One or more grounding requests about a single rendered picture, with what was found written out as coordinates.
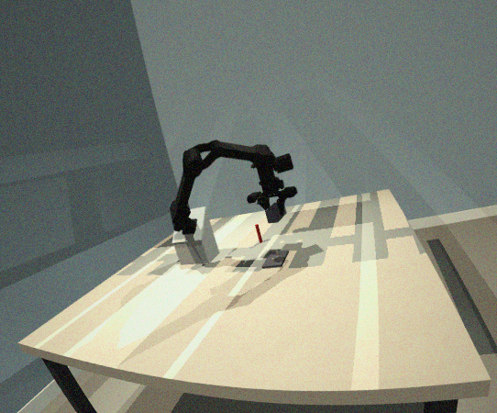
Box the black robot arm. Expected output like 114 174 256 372
170 140 293 234

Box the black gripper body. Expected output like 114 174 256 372
247 174 297 204

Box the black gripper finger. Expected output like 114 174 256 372
257 197 271 210
277 198 286 216

